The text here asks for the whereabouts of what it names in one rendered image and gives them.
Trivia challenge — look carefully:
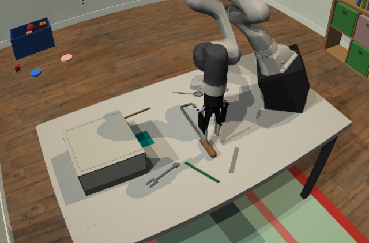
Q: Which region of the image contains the grey flat bar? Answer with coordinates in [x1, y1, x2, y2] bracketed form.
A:
[229, 147, 239, 173]

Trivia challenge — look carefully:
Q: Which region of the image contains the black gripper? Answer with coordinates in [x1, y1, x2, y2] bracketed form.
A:
[197, 93, 229, 141]

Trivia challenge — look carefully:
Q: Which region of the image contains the teal square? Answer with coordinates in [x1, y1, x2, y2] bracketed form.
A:
[135, 131, 154, 147]

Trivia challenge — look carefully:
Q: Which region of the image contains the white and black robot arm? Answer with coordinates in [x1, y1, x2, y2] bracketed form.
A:
[185, 0, 298, 97]

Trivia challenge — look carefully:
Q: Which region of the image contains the grey wrench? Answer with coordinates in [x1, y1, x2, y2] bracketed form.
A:
[146, 162, 179, 187]

